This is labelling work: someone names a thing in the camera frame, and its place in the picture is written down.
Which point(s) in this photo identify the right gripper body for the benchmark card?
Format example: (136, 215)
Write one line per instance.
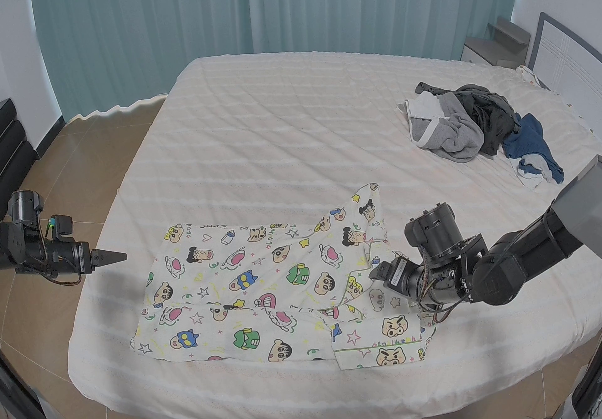
(399, 280)

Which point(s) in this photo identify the grey bedside table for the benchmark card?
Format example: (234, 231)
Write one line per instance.
(494, 43)

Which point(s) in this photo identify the grey garment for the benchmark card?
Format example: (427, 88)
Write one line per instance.
(456, 139)

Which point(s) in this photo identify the black chest of drawers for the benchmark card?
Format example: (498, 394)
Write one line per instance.
(12, 144)

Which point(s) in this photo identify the black garment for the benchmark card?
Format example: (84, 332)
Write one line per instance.
(494, 116)

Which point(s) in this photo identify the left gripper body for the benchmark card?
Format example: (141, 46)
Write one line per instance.
(70, 258)

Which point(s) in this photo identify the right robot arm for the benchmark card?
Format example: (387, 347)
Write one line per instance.
(517, 262)

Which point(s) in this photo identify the dark blue garment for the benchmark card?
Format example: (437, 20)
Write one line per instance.
(531, 139)

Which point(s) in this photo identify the bed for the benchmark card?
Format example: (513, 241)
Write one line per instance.
(291, 149)

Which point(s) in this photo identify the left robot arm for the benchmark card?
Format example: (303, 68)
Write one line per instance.
(23, 238)

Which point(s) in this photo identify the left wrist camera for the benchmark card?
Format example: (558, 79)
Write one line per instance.
(62, 226)

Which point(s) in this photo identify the white printed pyjama top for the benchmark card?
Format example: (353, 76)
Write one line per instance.
(244, 295)

